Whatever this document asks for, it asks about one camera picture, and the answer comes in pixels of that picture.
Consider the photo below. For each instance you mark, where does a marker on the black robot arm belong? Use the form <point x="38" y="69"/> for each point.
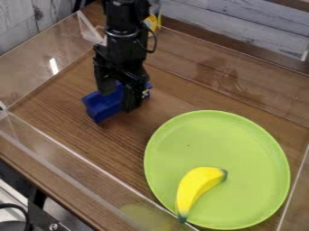
<point x="126" y="15"/>

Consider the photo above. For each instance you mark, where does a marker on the blue star-profile block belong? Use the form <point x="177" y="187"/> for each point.
<point x="104" y="106"/>

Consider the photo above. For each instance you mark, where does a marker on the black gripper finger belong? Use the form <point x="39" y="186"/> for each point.
<point x="133" y="95"/>
<point x="105" y="79"/>

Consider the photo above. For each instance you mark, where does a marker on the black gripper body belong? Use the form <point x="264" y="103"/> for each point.
<point x="124" y="54"/>

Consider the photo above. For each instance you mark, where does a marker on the green plate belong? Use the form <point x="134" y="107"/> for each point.
<point x="212" y="138"/>

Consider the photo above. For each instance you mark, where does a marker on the clear acrylic corner bracket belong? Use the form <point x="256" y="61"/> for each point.
<point x="92" y="33"/>

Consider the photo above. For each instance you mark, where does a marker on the clear acrylic front wall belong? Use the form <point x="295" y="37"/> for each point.
<point x="101" y="199"/>

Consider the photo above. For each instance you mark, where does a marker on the yellow labelled can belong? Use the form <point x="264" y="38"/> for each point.
<point x="154" y="20"/>

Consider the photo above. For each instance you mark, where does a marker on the yellow toy banana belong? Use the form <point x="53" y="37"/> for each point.
<point x="197" y="182"/>

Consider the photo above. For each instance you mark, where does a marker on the black metal table frame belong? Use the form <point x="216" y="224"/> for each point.
<point x="41" y="213"/>

